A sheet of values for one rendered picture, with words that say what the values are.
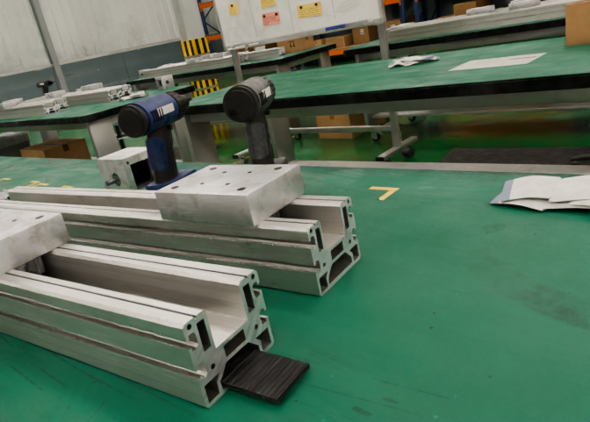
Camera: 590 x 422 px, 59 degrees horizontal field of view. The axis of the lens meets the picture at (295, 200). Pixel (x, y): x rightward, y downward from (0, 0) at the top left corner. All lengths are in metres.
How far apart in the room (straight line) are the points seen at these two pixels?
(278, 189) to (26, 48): 12.71
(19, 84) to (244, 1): 9.34
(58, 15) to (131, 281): 13.18
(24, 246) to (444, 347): 0.50
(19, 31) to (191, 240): 12.65
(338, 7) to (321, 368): 3.33
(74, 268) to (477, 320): 0.47
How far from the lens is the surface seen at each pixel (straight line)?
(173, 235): 0.72
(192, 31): 9.08
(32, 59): 13.31
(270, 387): 0.48
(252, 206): 0.60
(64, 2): 13.86
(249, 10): 4.23
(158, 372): 0.52
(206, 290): 0.53
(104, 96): 4.19
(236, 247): 0.65
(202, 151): 2.93
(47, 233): 0.73
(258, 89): 0.88
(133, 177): 1.21
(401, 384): 0.47
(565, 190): 0.79
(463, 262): 0.64
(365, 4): 3.60
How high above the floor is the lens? 1.08
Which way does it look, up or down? 19 degrees down
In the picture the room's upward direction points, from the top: 12 degrees counter-clockwise
